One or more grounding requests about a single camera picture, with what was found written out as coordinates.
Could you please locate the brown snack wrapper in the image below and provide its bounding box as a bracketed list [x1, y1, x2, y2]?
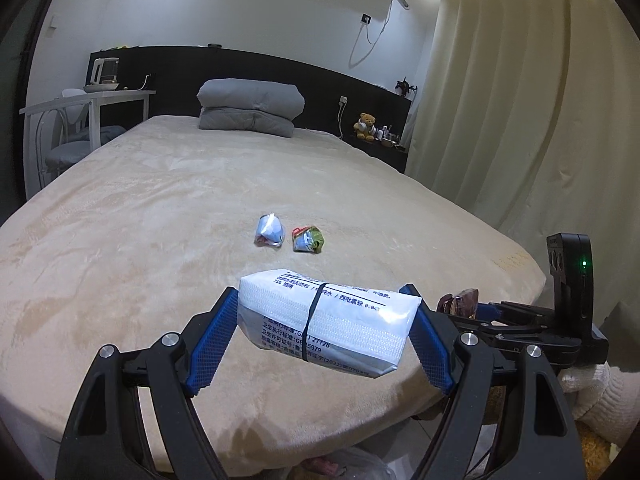
[437, 287, 481, 319]

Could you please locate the cream curtain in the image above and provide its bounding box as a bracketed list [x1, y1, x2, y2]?
[404, 0, 640, 306]

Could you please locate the folded grey quilt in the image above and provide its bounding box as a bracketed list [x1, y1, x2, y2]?
[196, 78, 307, 139]

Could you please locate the white wet wipes packet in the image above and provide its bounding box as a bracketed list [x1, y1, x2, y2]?
[236, 269, 424, 379]

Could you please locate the brown teddy bear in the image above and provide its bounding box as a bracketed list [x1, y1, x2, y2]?
[353, 112, 379, 142]

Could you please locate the white wall power cable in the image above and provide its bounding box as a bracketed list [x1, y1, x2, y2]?
[347, 0, 412, 68]

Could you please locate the person's right forearm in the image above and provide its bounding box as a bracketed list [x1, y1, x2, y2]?
[556, 359, 632, 422]

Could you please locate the black nightstand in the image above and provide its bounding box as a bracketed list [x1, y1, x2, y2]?
[349, 130, 410, 175]

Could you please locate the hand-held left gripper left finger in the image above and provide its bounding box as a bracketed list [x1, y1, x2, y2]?
[56, 286, 240, 480]

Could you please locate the white table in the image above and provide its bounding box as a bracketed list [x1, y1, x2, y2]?
[19, 89, 157, 153]

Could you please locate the white chair grey cushion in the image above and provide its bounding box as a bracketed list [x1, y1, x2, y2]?
[36, 88, 127, 182]

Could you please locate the white electric kettle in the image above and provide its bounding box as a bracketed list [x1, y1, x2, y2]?
[84, 57, 122, 94]

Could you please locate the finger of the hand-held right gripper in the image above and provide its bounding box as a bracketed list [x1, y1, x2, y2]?
[446, 314, 506, 348]
[475, 301, 557, 322]

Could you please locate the black headboard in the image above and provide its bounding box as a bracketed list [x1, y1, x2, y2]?
[89, 45, 414, 133]

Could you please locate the crumpled blue white wrapper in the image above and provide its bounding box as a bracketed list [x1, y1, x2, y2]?
[254, 212, 287, 249]

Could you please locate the crumpled green red wrapper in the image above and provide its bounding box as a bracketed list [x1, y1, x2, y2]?
[291, 226, 326, 254]

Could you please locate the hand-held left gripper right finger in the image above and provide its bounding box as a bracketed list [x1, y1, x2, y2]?
[399, 283, 587, 480]

